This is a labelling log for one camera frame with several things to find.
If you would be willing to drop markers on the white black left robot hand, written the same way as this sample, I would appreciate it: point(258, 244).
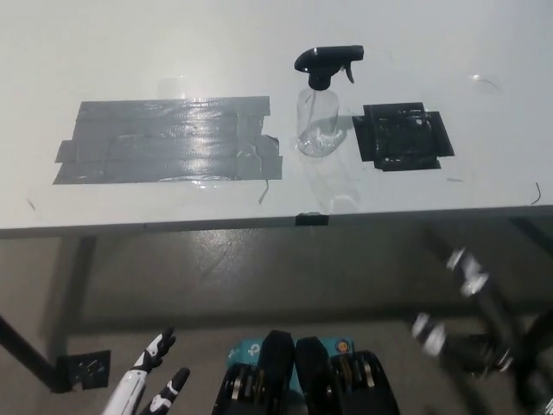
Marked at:
point(129, 384)

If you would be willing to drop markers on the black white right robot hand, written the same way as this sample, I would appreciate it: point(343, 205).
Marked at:
point(475, 281)

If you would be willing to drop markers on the black spray trigger lid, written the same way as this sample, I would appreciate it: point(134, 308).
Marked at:
point(328, 54)

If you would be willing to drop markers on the black ribbed robot body block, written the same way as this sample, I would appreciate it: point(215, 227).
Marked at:
point(276, 367)
point(315, 376)

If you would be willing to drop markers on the clear plastic bottle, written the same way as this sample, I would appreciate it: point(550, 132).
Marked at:
point(317, 129)

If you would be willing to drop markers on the grey upright table leg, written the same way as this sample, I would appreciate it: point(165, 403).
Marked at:
point(75, 294)

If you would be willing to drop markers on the teal cardboard box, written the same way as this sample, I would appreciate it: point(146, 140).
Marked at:
point(246, 350)

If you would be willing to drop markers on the small black tape strip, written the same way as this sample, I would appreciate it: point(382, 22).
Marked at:
point(312, 220)

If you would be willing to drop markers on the grey duct tape patch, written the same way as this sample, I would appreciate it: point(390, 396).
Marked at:
point(173, 142)

